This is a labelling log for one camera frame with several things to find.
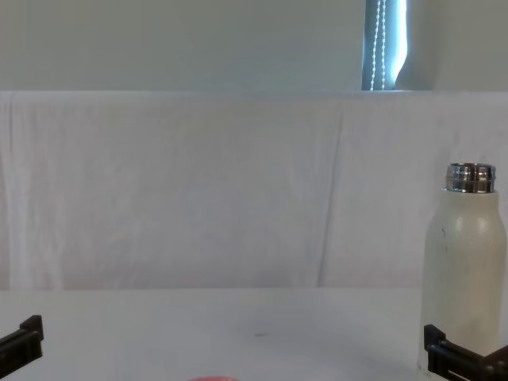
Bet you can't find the cream vacuum bottle steel neck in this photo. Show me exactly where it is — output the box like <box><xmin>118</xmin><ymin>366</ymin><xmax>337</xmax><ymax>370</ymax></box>
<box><xmin>416</xmin><ymin>162</ymin><xmax>508</xmax><ymax>372</ymax></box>

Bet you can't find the white table cloth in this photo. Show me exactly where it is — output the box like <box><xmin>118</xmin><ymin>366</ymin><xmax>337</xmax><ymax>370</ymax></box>
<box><xmin>0</xmin><ymin>287</ymin><xmax>508</xmax><ymax>381</ymax></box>

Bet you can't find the white draped backdrop cloth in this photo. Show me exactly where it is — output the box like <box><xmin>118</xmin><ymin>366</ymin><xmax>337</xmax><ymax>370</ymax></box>
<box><xmin>0</xmin><ymin>89</ymin><xmax>508</xmax><ymax>291</ymax></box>

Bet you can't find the white curtain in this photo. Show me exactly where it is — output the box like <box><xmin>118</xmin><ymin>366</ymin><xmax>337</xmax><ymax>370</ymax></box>
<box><xmin>0</xmin><ymin>0</ymin><xmax>368</xmax><ymax>93</ymax></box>
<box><xmin>395</xmin><ymin>0</ymin><xmax>508</xmax><ymax>93</ymax></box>

